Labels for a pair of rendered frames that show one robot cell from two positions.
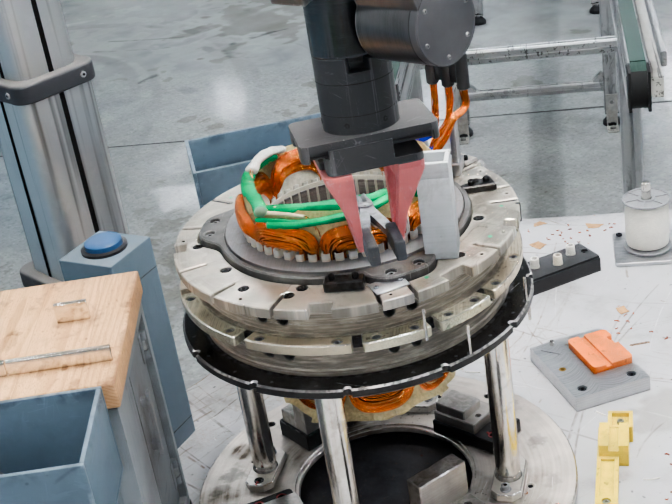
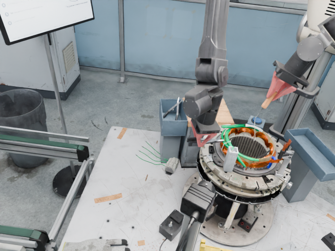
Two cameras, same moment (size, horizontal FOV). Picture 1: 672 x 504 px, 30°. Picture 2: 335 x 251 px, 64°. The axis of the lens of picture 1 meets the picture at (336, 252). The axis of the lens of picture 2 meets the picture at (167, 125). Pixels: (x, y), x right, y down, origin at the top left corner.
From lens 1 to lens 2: 0.93 m
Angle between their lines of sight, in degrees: 66
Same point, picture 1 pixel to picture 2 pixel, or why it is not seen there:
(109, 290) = (225, 119)
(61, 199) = (282, 112)
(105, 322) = not seen: hidden behind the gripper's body
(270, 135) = (321, 145)
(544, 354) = (289, 244)
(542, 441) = (244, 237)
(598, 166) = not seen: outside the picture
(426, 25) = (185, 104)
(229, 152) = (312, 139)
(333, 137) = not seen: hidden behind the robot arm
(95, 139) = (299, 110)
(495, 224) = (242, 181)
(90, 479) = (163, 124)
